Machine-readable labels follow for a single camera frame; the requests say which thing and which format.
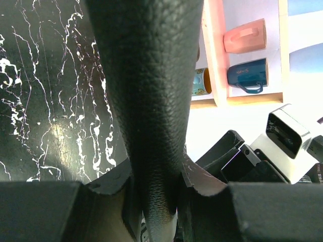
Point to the blue cup upper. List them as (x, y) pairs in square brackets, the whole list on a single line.
[(297, 7)]

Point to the pink three-tier shelf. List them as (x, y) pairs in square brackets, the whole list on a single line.
[(213, 29)]

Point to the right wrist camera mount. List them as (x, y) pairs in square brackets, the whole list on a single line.
[(292, 142)]

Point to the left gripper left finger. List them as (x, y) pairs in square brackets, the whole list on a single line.
[(106, 209)]

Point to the blue cup lower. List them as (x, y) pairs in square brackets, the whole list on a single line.
[(307, 60)]

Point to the black zip tool case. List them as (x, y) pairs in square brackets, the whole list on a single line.
[(148, 51)]

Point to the dark blue cup on shelf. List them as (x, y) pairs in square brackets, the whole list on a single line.
[(251, 77)]

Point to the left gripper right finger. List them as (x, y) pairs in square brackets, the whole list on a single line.
[(210, 209)]

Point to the pink mug on shelf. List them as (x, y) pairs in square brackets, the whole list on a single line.
[(246, 38)]

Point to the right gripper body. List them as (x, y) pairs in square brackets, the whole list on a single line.
[(249, 166)]

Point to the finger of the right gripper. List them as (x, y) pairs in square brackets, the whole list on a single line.
[(221, 152)]

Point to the teal patterned mug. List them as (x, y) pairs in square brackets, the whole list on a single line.
[(201, 82)]

